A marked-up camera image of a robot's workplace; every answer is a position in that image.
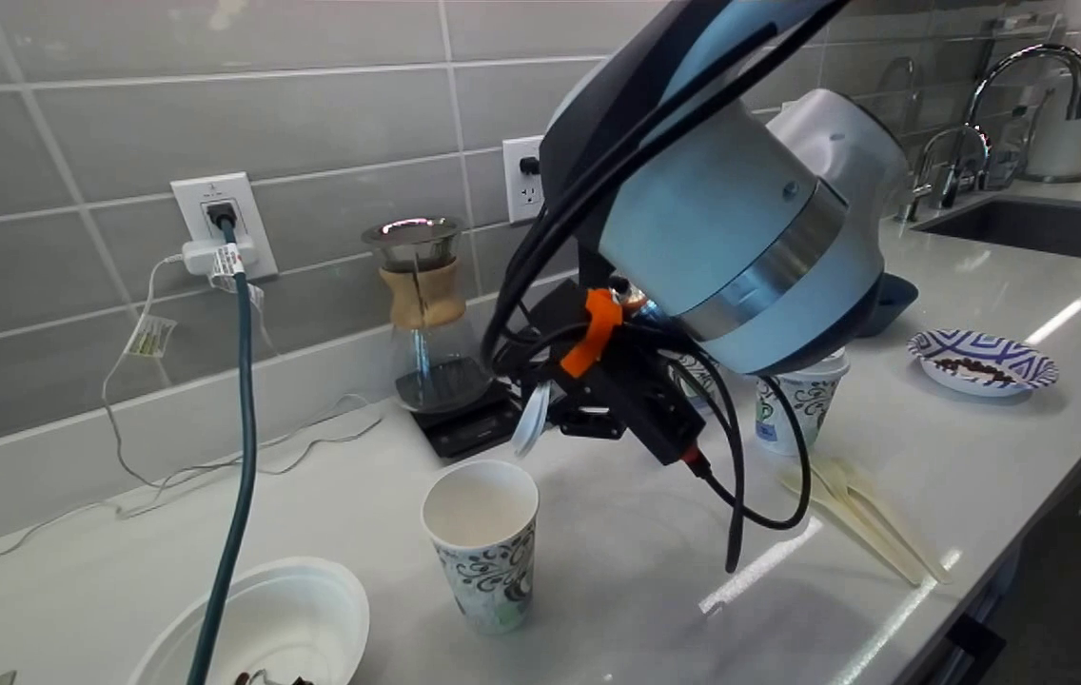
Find orange camera mount bracket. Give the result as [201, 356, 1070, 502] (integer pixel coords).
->
[556, 280, 646, 382]

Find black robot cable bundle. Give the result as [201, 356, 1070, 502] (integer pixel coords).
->
[475, 0, 824, 574]

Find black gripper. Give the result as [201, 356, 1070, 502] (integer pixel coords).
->
[524, 331, 711, 470]

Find glass pour-over coffee carafe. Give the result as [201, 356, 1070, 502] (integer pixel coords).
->
[363, 209, 496, 414]

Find pale chopstick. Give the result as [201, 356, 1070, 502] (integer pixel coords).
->
[805, 455, 943, 582]
[782, 468, 934, 588]

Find patterned paper cup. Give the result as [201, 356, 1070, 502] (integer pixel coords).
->
[419, 455, 546, 638]
[753, 345, 854, 468]

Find white plastic cup lid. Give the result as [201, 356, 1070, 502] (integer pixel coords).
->
[510, 382, 560, 460]

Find white wall outlet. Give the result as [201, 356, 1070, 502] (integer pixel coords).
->
[169, 168, 283, 284]
[500, 129, 551, 229]

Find dark wood base cabinet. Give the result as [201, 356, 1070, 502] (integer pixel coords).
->
[896, 378, 1081, 685]

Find blue white patterned plate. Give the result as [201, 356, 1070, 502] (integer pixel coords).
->
[911, 324, 1061, 403]

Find black coffee scale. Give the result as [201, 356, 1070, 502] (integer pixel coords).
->
[404, 378, 534, 463]

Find dark kitchen sink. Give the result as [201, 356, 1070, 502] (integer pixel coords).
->
[912, 195, 1081, 270]

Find green power cable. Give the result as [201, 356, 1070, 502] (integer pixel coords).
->
[183, 203, 262, 685]

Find chrome kitchen faucet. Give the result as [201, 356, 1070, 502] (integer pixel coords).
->
[897, 39, 1081, 225]

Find white bowl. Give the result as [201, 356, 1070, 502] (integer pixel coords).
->
[126, 555, 372, 685]

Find white power adapter cable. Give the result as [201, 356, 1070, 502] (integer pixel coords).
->
[0, 241, 392, 562]

